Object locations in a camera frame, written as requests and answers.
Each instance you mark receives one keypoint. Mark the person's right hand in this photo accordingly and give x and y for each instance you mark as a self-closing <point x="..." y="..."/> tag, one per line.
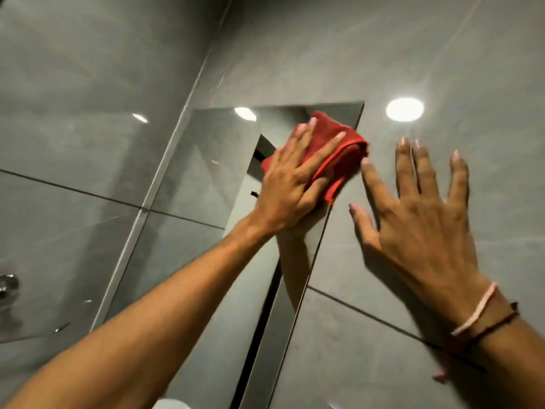
<point x="425" y="242"/>

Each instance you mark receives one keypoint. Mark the person's left hand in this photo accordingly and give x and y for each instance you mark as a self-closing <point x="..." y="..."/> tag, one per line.
<point x="283" y="191"/>

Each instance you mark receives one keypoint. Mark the person's left thumb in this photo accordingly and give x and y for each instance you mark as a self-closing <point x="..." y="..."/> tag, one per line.
<point x="321" y="187"/>

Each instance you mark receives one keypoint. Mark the person's left middle finger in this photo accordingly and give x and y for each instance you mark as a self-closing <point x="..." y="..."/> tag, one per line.
<point x="304" y="138"/>

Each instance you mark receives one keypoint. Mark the person's right little finger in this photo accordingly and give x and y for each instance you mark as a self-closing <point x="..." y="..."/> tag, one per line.
<point x="459" y="181"/>

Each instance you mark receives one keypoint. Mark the person's right middle finger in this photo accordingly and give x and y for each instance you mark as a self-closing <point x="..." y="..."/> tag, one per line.
<point x="405" y="170"/>

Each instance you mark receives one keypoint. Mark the person's right thumb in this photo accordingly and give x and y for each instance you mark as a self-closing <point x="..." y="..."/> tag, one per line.
<point x="364" y="227"/>

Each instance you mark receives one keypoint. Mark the red microfibre cloth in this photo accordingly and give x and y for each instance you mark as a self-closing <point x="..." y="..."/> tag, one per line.
<point x="340" y="161"/>

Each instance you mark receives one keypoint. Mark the person's left forearm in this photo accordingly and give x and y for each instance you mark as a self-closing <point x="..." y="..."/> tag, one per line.
<point x="149" y="319"/>

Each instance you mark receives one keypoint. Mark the person's right forearm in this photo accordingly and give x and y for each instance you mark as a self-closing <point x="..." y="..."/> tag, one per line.
<point x="511" y="362"/>

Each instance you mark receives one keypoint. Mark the silver corner trim strip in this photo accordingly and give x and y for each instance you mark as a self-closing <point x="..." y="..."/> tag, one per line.
<point x="161" y="187"/>

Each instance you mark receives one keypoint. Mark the white rounded object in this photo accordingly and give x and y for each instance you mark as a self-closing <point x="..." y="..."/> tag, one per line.
<point x="171" y="404"/>

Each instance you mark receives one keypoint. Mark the clear glass shelf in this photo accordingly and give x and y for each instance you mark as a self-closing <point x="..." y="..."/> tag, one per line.
<point x="30" y="319"/>

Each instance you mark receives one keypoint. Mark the frameless wall mirror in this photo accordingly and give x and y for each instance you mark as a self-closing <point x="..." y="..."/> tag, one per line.
<point x="213" y="174"/>

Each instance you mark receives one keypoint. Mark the chrome wall fixture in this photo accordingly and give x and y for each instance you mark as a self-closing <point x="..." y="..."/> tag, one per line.
<point x="7" y="285"/>

